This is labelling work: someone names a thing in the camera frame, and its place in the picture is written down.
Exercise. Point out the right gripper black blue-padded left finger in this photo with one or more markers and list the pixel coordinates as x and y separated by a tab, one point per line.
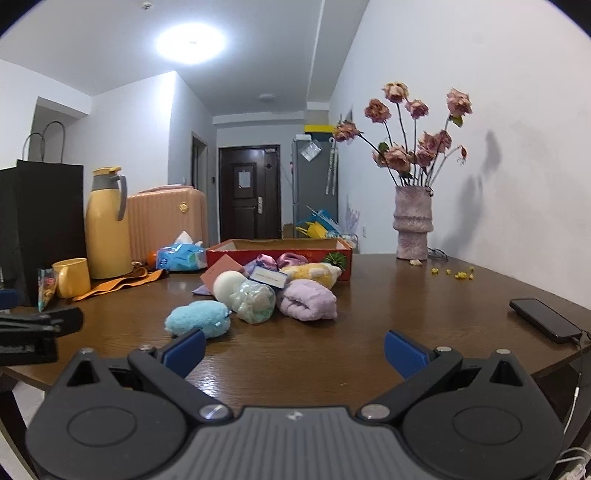
163	372

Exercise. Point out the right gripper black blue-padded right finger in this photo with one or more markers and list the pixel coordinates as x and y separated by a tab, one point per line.
424	371

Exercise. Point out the light blue plush toy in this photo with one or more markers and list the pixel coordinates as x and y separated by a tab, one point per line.
211	317

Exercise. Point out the white foam piece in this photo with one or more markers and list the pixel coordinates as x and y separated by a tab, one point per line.
225	284

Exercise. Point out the clear bag of cotton pads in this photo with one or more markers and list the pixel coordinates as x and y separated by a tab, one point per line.
253	302

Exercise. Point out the lilac fluffy towel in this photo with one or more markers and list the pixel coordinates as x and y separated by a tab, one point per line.
306	300

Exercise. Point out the small snack packet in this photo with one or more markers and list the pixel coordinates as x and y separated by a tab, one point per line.
47	285

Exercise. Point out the yellow mug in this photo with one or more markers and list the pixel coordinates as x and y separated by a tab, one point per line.
73	278

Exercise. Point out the purple fabric pouch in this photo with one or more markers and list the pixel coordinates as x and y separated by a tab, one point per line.
202	290

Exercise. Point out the blue tissue pack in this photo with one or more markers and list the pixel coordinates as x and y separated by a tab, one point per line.
182	255

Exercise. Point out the yellow thermos jug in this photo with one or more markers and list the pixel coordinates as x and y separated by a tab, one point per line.
106	225

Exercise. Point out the pink card tag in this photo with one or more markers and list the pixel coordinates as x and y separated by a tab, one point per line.
223	264

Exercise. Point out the black paper shopping bag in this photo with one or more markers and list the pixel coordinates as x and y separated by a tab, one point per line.
42	221

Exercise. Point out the yellow white alpaca plush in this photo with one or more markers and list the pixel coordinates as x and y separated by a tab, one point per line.
323	273

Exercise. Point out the red cardboard box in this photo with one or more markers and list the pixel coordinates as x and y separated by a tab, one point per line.
335	251

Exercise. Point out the black smartphone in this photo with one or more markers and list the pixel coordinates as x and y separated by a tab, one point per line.
552	324

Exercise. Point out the pink ceramic vase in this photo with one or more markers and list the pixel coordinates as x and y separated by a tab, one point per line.
413	220

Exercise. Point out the pink hard-shell suitcase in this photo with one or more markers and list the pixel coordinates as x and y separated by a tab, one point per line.
157	216

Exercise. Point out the purple satin scrunchie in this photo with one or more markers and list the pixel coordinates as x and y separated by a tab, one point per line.
274	264

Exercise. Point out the dried pink roses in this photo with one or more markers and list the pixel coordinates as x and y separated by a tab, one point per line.
412	158

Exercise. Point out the dark brown door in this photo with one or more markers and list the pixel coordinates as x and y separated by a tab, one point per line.
249	192

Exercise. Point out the grey refrigerator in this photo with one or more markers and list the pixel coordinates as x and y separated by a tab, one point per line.
315	179

